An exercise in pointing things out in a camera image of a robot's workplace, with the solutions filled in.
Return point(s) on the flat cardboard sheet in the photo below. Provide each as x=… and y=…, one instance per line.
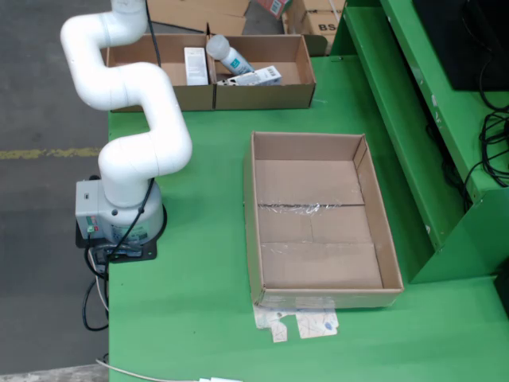
x=199, y=12

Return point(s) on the white adapter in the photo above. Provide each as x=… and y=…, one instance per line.
x=220, y=379

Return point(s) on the slim white carton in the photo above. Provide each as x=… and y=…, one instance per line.
x=195, y=63

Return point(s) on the shallow cardboard tray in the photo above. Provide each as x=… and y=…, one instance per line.
x=318, y=262

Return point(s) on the white plastic bottle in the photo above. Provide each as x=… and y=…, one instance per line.
x=222, y=51

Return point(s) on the red carton box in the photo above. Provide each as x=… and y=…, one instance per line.
x=274, y=6

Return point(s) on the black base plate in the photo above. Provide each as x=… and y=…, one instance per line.
x=147, y=252

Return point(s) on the divided cardboard box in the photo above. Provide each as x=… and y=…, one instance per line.
x=254, y=95

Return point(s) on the white barcode carton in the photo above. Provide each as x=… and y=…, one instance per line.
x=258, y=75

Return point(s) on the black monitor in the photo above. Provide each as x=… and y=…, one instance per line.
x=477, y=40

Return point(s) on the cardboard box BS print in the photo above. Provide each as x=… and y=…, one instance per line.
x=322, y=26

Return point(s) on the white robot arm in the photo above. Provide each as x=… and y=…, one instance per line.
x=131, y=91

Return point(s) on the green metal shelf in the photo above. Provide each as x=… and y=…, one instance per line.
x=397, y=119

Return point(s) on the small open cardboard box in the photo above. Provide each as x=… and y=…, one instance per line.
x=296, y=20

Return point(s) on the grey robot base box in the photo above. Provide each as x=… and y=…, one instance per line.
x=85, y=207

